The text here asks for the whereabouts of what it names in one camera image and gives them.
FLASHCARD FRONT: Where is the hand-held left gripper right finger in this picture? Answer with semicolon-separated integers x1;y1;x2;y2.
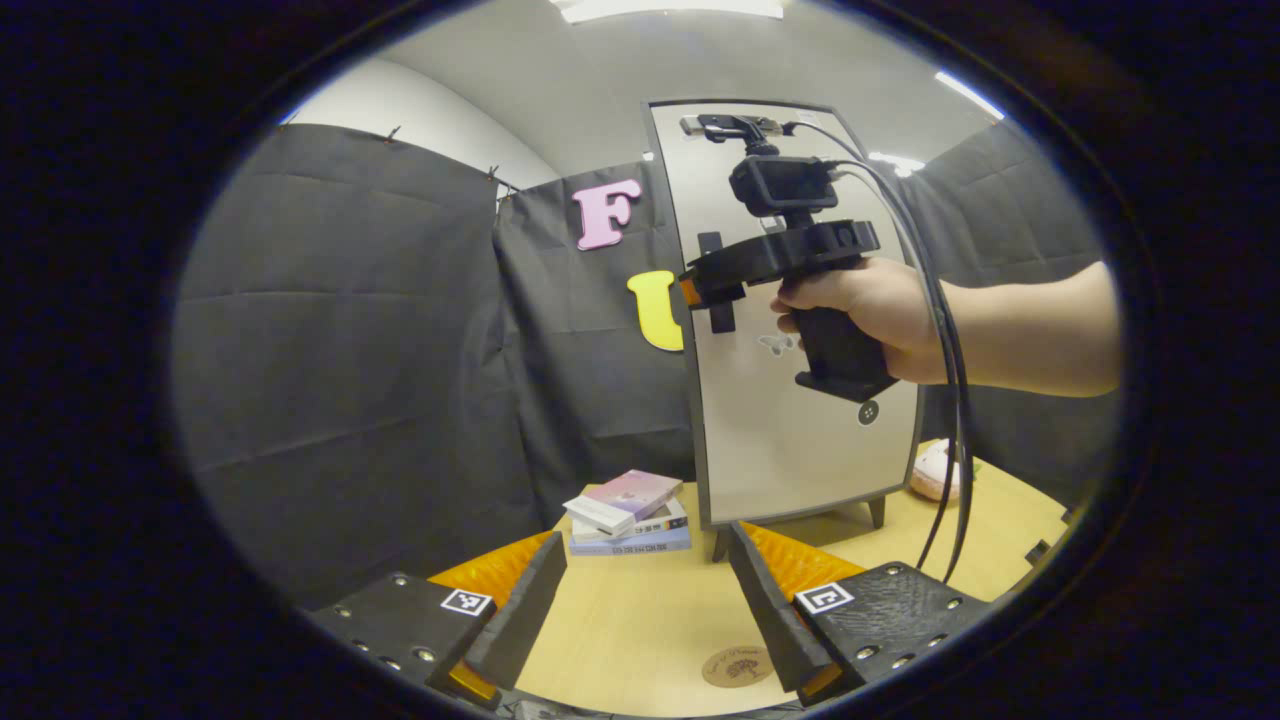
728;520;1001;708

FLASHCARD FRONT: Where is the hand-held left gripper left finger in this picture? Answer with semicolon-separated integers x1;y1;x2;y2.
308;530;567;711

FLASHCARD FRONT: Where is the round cork coaster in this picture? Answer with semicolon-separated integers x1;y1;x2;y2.
702;645;773;689

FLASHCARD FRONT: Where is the dark grey cabinet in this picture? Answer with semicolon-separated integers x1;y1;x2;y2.
640;97;929;563

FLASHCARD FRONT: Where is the blue book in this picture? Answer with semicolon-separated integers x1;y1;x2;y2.
568;525;693;557

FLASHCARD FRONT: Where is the white book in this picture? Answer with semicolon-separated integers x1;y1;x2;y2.
570;500;689;544

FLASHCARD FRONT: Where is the pink plush toy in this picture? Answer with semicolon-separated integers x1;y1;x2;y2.
908;440;976;503

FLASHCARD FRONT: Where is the black backdrop cloth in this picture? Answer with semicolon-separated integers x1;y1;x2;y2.
170;122;1121;611

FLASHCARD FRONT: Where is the black camera cable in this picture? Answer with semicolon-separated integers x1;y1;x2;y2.
783;120;976;586
822;160;963;573

